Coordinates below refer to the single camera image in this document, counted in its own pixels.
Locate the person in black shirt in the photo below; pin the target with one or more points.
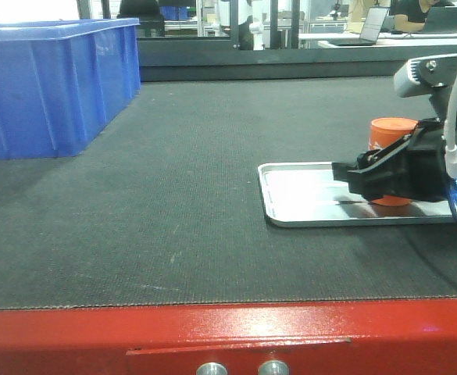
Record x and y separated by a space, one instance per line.
410 15

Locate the dark conveyor belt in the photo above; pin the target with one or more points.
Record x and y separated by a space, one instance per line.
164 207

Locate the orange capacitor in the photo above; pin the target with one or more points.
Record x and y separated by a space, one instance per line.
383 132

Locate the open laptop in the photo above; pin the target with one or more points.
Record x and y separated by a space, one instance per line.
370 30

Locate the black office chair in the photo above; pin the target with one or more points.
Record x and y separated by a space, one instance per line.
151 20

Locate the silver metal tray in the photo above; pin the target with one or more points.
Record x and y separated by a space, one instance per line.
304 194

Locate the red conveyor frame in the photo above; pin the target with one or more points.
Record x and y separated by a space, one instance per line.
416 336

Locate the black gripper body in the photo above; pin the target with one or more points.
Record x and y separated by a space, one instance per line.
411 167

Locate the blue plastic crate on conveyor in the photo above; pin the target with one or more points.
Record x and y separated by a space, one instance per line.
62 82

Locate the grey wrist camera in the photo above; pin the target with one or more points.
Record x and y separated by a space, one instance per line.
432 75

